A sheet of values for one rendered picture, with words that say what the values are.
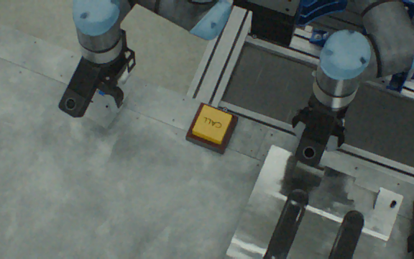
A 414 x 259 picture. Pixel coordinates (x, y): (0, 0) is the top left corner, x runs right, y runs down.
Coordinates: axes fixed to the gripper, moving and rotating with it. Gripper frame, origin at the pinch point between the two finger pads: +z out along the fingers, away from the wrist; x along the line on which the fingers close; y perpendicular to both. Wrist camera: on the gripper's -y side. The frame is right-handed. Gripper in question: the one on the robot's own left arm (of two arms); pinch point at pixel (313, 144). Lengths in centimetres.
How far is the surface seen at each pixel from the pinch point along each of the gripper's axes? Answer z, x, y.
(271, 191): -4.3, 3.5, -13.7
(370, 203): -1.6, -14.1, -7.3
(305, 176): -1.6, -1.1, -7.4
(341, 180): -4.3, -7.4, -6.4
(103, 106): -0.7, 39.7, -10.0
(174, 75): 85, 48, 41
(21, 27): 85, 96, 36
